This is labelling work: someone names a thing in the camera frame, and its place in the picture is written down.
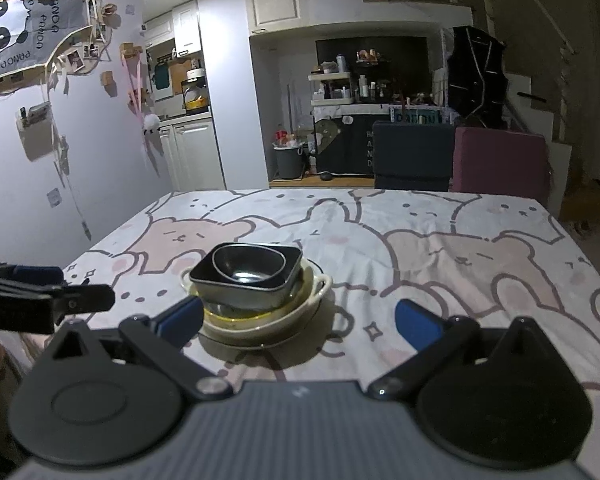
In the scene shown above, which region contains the black hanging jacket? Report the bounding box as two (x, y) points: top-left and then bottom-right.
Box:
(447, 24), (509, 129)

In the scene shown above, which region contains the panda wall poster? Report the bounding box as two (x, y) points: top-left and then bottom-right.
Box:
(0, 0), (89, 76)

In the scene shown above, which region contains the cream two-handled bowl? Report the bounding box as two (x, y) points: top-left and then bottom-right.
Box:
(179, 258), (333, 334)

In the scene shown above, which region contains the maroon chair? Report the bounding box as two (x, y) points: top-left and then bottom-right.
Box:
(452, 127), (551, 201)

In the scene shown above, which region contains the teal sign plate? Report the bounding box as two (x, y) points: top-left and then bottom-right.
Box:
(389, 107), (444, 125)

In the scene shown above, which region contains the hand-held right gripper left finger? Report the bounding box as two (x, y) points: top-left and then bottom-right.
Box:
(50, 296), (233, 402)

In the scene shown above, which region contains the dark blue chair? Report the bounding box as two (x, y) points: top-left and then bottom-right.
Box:
(372, 119), (456, 192)

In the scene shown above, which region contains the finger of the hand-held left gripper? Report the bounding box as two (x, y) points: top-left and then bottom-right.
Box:
(0, 262), (65, 286)
(0, 281), (116, 318)

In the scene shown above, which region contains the white dark-rimmed floral plate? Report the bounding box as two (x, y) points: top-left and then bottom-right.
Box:
(197, 259), (331, 350)

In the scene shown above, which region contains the white staircase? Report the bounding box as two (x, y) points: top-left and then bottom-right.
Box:
(502, 72), (574, 211)

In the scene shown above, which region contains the glass tank with yellow item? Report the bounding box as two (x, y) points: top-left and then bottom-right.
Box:
(182, 79), (211, 114)

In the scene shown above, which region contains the black wall board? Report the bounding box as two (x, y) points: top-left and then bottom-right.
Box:
(315, 35), (429, 79)

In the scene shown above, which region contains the brown low box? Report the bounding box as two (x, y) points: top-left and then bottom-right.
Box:
(562, 179), (600, 234)

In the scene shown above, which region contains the square steel container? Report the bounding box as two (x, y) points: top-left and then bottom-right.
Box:
(188, 242), (305, 312)

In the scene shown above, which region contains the grey trash bin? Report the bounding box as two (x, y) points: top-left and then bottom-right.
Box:
(273, 142), (306, 180)

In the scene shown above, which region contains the round steel bowl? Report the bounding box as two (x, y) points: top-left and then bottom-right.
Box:
(212, 243), (287, 285)

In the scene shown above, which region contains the white upper kitchen cabinet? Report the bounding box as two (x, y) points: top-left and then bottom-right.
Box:
(142, 0), (204, 56)

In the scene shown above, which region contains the bear printed tablecloth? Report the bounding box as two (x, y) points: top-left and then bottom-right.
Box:
(22, 188), (600, 402)

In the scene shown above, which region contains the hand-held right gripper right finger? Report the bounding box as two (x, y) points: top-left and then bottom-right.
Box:
(367, 299), (551, 402)

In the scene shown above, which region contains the white base kitchen cabinet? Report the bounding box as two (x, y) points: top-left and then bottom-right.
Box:
(157, 118), (226, 192)

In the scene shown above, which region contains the white bottle rack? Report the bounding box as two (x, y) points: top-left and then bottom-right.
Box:
(308, 72), (355, 106)

